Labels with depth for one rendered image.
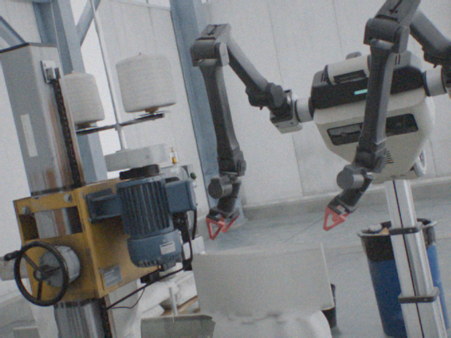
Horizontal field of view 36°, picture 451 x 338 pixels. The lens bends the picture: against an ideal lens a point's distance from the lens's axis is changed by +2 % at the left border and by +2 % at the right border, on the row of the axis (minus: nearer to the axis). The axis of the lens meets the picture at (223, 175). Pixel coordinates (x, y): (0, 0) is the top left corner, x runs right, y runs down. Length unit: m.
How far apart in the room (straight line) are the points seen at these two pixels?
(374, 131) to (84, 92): 0.89
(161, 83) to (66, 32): 6.18
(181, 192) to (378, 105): 0.59
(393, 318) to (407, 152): 2.08
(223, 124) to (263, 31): 8.71
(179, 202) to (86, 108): 0.47
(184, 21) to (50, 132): 9.22
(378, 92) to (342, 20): 8.49
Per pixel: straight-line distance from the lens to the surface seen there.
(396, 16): 1.85
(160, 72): 2.03
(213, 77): 2.05
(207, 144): 10.96
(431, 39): 2.05
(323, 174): 10.53
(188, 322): 2.75
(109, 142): 8.94
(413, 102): 2.32
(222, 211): 2.19
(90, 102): 2.17
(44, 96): 1.98
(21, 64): 2.01
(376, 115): 1.93
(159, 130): 10.02
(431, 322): 2.66
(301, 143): 10.59
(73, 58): 8.14
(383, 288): 4.35
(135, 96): 2.01
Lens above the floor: 1.40
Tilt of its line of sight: 3 degrees down
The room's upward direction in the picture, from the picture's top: 11 degrees counter-clockwise
